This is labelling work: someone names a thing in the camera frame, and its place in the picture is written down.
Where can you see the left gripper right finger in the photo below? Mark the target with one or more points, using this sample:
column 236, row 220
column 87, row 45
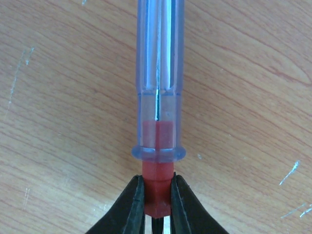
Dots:
column 188, row 216

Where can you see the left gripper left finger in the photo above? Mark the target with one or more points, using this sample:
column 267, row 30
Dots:
column 126, row 216

